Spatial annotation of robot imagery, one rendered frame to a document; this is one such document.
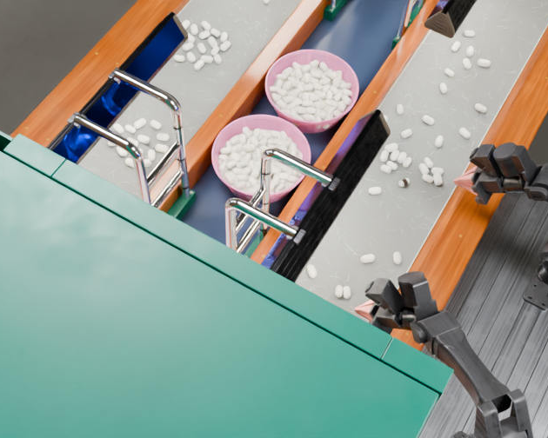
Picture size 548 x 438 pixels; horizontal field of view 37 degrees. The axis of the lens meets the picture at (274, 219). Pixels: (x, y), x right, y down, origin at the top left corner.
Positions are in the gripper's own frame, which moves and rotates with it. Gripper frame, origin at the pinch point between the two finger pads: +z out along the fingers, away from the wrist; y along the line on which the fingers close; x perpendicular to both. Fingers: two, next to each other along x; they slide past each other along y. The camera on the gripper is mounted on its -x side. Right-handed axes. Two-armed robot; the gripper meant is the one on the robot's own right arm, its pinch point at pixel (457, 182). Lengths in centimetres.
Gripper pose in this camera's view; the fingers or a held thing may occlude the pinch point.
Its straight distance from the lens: 211.2
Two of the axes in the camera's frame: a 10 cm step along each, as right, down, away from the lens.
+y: -5.1, 7.4, -4.5
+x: 5.3, 6.8, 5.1
